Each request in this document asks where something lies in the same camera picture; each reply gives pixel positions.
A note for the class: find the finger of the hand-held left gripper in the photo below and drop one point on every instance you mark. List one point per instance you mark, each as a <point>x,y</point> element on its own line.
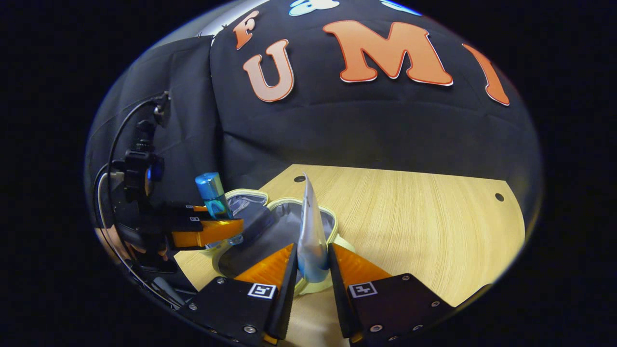
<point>212,231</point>
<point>185,208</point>

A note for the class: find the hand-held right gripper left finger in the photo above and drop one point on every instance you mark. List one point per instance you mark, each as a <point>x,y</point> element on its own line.
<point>288,299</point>

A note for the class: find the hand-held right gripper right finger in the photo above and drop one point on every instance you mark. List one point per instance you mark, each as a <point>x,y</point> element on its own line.
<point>337,299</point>

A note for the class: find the blue capped skin care bottle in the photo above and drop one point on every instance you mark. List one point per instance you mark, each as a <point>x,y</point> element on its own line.
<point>209,185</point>

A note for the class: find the clear blue skin care tube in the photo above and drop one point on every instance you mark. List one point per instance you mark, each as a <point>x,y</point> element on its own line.
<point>312,231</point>

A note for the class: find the black backdrop cloth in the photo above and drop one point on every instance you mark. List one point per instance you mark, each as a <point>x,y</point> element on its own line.
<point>361,125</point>

